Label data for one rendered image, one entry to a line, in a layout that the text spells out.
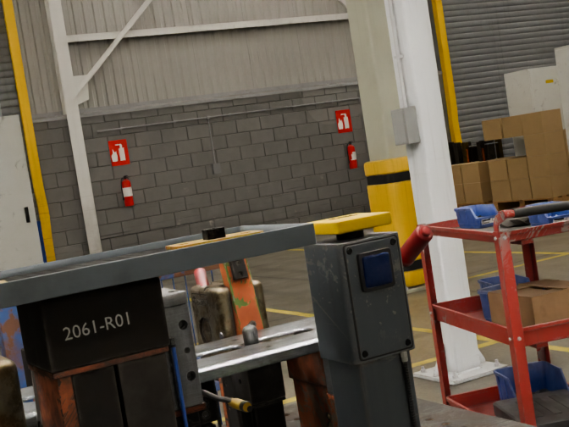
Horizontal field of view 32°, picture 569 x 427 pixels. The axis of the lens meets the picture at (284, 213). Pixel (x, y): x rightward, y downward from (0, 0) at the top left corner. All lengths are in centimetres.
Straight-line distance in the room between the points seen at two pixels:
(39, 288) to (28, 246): 847
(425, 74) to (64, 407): 438
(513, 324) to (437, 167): 202
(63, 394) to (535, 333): 253
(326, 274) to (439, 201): 415
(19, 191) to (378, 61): 341
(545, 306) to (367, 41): 527
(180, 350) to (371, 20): 736
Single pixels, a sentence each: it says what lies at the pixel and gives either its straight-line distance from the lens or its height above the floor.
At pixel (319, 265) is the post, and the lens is 93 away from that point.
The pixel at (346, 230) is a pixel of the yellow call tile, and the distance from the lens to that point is 90.
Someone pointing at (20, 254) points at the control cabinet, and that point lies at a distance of 921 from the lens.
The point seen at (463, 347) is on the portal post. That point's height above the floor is 14.
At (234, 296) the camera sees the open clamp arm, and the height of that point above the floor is 104.
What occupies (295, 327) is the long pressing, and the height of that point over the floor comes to 100.
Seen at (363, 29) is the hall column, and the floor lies 219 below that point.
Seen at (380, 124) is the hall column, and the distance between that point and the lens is 823.
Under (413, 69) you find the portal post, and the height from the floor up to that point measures 157.
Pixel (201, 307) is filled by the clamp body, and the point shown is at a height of 103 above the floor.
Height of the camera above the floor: 122
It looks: 3 degrees down
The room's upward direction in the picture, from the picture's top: 9 degrees counter-clockwise
